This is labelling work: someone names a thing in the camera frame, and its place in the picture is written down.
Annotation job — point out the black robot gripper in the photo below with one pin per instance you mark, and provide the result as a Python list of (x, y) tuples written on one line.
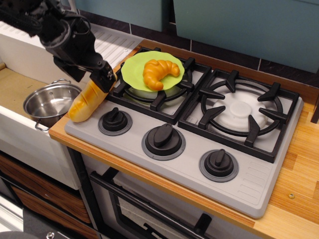
[(71, 42)]

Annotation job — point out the yellow toy bread loaf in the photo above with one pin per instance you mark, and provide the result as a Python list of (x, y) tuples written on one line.
[(86, 102)]

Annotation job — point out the orange toy croissant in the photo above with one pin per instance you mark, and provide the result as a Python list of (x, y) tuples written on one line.
[(155, 70)]

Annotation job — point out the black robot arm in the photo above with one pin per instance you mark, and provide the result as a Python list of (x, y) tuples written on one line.
[(29, 15)]

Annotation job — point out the light green plastic plate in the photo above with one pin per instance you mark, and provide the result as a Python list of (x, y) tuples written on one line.
[(132, 70)]

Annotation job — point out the small stainless steel pot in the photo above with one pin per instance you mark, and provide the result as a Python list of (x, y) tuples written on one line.
[(47, 105)]

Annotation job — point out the white toy sink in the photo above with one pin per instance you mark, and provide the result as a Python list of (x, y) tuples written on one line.
[(26, 66)]

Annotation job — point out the black left stove knob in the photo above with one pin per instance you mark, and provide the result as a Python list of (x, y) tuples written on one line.
[(115, 122)]

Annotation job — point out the black stove knob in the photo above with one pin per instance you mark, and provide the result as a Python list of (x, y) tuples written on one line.
[(115, 122), (219, 166), (163, 143)]

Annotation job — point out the black left burner grate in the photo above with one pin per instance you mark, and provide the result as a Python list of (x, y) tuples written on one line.
[(164, 105)]

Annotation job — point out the black burner grate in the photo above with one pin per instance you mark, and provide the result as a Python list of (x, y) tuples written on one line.
[(263, 143), (164, 105)]

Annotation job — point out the black middle stove knob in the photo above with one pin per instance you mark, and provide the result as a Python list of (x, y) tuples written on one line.
[(163, 143)]

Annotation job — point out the wood grain drawer front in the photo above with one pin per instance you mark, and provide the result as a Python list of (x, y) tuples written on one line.
[(47, 197)]

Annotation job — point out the toy oven door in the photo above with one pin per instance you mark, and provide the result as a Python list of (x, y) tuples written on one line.
[(141, 211)]

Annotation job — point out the grey toy stove top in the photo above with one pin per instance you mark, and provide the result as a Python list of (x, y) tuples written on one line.
[(249, 192)]

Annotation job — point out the white right burner cap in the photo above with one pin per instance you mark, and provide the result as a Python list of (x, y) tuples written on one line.
[(238, 107)]

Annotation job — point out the black right stove knob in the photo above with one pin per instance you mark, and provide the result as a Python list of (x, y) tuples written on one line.
[(219, 166)]

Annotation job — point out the black right burner grate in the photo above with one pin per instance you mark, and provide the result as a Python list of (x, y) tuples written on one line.
[(263, 143)]

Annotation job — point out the black oven door handle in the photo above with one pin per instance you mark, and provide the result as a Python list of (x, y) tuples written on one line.
[(194, 233)]

